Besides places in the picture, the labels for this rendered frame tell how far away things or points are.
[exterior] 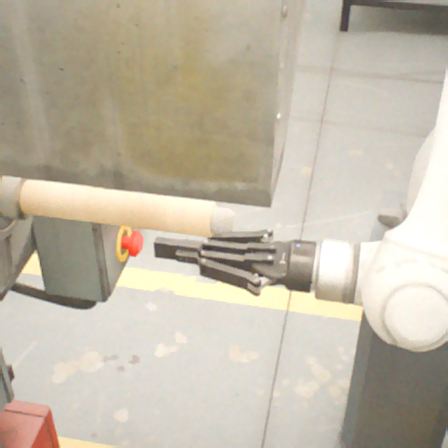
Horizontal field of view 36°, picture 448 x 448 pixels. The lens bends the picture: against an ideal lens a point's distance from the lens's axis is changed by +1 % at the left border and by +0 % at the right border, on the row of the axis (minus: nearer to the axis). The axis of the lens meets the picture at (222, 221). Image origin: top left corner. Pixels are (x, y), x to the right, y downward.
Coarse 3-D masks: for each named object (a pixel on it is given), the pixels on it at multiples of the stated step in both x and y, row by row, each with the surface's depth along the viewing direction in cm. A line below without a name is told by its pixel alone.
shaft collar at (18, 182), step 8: (8, 176) 64; (0, 184) 64; (8, 184) 63; (16, 184) 63; (0, 192) 63; (8, 192) 63; (16, 192) 63; (0, 200) 64; (8, 200) 63; (16, 200) 63; (0, 208) 64; (8, 208) 64; (16, 208) 64; (8, 216) 65; (16, 216) 64; (24, 216) 65
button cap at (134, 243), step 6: (132, 234) 102; (138, 234) 102; (126, 240) 102; (132, 240) 101; (138, 240) 102; (126, 246) 103; (132, 246) 101; (138, 246) 102; (132, 252) 102; (138, 252) 103
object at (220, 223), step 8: (216, 208) 62; (224, 208) 62; (216, 216) 61; (224, 216) 61; (232, 216) 62; (216, 224) 61; (224, 224) 61; (232, 224) 62; (216, 232) 62; (224, 232) 62
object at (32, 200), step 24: (24, 192) 64; (48, 192) 64; (72, 192) 63; (96, 192) 63; (120, 192) 63; (72, 216) 64; (96, 216) 63; (120, 216) 62; (144, 216) 62; (168, 216) 62; (192, 216) 61
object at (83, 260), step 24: (48, 216) 92; (48, 240) 95; (72, 240) 94; (96, 240) 94; (120, 240) 101; (48, 264) 98; (72, 264) 97; (96, 264) 96; (120, 264) 103; (24, 288) 103; (48, 288) 101; (72, 288) 100; (96, 288) 99
